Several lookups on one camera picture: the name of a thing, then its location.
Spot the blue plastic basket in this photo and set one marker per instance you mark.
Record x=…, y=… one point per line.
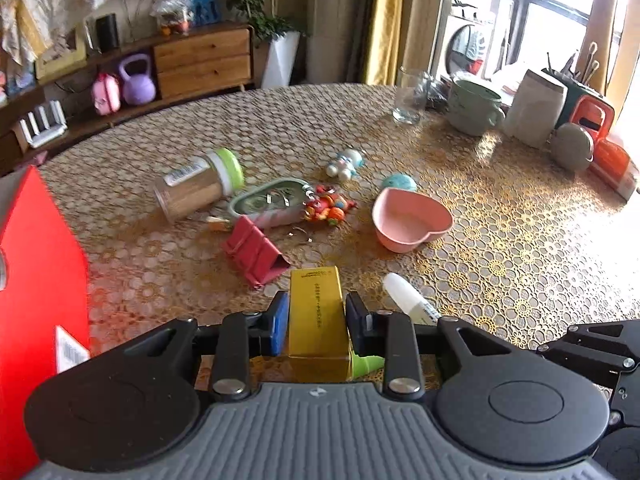
x=204, y=7

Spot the wooden sideboard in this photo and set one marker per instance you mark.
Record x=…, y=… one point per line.
x=200, y=52

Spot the pale green mug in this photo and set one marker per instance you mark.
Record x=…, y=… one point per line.
x=470, y=107

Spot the pink toy backpack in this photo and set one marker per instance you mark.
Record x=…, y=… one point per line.
x=106, y=95

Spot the red cardboard box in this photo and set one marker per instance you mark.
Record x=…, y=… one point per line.
x=35, y=280

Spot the white tube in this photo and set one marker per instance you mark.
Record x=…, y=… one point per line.
x=410, y=300

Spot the white router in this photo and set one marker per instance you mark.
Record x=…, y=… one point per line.
x=42, y=125

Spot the wooden picture frame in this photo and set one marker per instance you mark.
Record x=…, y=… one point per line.
x=60, y=57

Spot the clear jar with green lid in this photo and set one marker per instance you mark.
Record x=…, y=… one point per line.
x=192, y=185

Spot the purple kettlebell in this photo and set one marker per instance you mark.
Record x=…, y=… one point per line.
x=137, y=85

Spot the clear drinking glass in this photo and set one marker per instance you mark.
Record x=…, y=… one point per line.
x=411, y=95

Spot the yellow curtain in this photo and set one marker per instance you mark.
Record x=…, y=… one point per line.
x=385, y=20

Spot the yellow cardboard box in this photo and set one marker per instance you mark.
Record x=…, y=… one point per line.
x=316, y=320

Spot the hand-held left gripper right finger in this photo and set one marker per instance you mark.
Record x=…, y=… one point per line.
x=356, y=322

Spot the red binder clip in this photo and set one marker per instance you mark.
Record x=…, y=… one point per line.
x=252, y=252

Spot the pink heart-shaped bowl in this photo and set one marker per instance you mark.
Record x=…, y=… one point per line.
x=407, y=220

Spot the pale green tin case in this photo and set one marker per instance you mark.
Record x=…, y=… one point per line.
x=265, y=205

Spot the clear bag with fruit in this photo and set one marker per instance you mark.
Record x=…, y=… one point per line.
x=172, y=15

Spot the dark green utensil holder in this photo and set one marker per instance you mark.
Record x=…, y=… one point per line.
x=580, y=85

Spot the grey round column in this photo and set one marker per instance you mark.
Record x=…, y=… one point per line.
x=335, y=20

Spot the grey round pouch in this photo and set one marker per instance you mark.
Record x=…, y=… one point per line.
x=572, y=147

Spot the teal ball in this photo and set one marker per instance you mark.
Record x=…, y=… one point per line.
x=399, y=182

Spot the pink flat item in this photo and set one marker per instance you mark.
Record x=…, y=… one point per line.
x=31, y=158

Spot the white canister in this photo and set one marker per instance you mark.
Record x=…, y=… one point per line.
x=532, y=107

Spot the small green cone cap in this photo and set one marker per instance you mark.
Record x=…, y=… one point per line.
x=365, y=364

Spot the white and blue toy figure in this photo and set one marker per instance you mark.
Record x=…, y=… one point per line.
x=345, y=162

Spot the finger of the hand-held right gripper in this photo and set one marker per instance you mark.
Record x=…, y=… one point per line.
x=595, y=350

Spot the potted plant in white pot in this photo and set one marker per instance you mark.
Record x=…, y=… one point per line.
x=280, y=57

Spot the black speaker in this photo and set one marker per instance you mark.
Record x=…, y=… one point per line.
x=107, y=32

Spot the white washing machine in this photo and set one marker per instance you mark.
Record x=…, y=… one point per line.
x=465, y=45

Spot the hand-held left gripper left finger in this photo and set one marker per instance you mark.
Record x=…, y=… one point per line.
x=279, y=327

